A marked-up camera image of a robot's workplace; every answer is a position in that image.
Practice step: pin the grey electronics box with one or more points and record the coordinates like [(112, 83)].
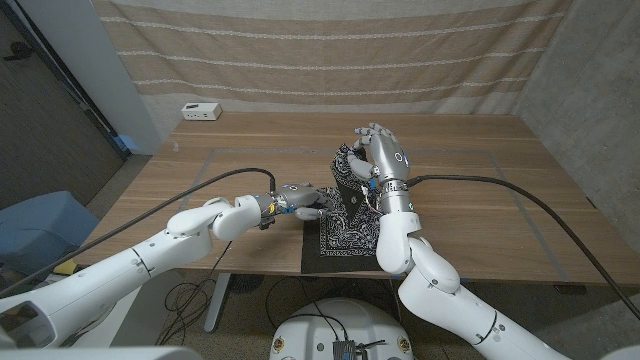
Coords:
[(345, 350)]

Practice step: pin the grey table leg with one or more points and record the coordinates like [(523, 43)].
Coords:
[(216, 305)]

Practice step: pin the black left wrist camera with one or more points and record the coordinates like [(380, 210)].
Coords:
[(267, 223)]

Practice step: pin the yellow cushion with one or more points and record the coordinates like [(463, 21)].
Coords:
[(65, 267)]

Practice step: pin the white power strip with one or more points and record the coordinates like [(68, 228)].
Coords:
[(201, 111)]

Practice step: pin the blue upholstered chair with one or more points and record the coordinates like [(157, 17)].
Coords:
[(40, 225)]

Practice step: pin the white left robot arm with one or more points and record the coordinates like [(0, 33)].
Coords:
[(100, 285)]

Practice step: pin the beige striped backdrop cloth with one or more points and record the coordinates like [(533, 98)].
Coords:
[(325, 50)]

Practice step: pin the black paisley bandana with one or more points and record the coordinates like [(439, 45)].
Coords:
[(345, 235)]

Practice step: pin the black door frame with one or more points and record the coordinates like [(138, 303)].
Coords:
[(102, 122)]

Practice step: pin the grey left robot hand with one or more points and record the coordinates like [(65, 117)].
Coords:
[(300, 196)]

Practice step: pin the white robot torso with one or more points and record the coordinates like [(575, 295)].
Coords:
[(310, 330)]

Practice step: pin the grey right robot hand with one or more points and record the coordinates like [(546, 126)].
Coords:
[(392, 160)]

